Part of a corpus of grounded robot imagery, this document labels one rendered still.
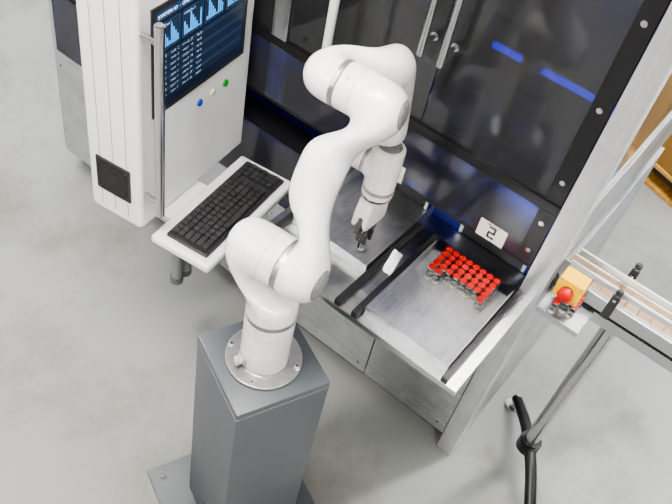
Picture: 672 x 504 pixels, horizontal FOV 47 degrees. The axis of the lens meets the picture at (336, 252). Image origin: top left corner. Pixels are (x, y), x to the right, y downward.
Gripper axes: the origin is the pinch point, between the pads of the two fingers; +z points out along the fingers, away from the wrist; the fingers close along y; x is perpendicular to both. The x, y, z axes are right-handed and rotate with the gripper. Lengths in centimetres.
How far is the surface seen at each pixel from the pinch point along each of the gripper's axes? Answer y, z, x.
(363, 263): 6.1, 3.1, 5.0
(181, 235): 28, 12, -41
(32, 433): 70, 96, -64
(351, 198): -14.7, 6.0, -14.3
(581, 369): -35, 33, 66
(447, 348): 10.6, 6.5, 36.5
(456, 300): -4.8, 6.2, 29.7
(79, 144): -22, 76, -150
